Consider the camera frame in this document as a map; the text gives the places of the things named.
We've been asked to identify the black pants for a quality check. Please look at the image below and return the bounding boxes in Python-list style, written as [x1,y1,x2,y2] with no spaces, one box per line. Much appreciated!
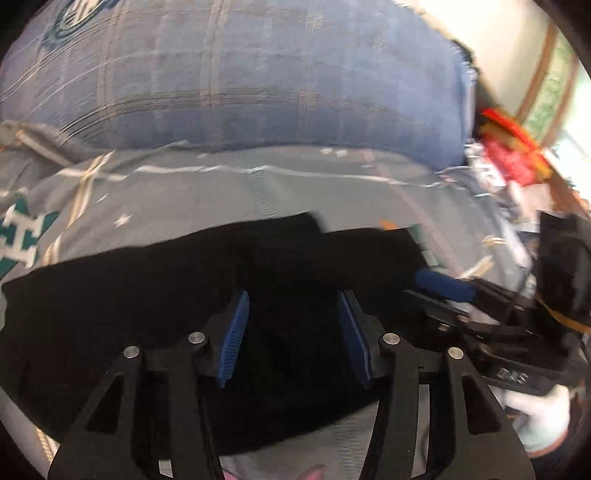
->
[0,211,437,455]

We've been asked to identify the person's right forearm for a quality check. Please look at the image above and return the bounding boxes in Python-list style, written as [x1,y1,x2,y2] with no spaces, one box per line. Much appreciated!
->
[503,383,572,453]

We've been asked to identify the grey star-print bedsheet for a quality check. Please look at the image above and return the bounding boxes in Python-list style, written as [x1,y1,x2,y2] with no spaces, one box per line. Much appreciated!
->
[0,120,539,480]

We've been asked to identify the blue plaid pillow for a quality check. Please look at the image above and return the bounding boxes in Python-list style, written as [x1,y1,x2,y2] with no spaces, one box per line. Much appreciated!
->
[0,0,477,167]

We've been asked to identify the wooden window frame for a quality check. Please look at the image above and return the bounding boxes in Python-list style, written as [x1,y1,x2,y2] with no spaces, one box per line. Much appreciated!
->
[512,18,591,151]

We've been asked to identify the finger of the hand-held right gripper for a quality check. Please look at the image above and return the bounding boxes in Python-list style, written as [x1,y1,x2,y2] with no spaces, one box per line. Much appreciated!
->
[402,290,472,329]
[414,269,519,309]

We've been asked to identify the red packet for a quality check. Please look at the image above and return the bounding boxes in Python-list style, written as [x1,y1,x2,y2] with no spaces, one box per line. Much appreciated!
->
[478,107,552,186]

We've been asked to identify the orange ribbon cable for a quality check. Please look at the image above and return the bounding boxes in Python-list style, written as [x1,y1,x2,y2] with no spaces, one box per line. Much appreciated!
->
[538,295,591,334]

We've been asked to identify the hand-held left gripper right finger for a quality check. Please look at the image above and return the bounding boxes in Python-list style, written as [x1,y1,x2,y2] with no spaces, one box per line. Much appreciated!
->
[336,288,536,480]

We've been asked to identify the pink print cloth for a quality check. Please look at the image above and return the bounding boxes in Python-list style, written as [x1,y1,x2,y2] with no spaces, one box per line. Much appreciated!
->
[222,465,325,480]

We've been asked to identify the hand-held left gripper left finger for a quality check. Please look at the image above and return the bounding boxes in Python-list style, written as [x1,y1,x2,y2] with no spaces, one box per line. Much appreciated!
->
[47,288,252,480]

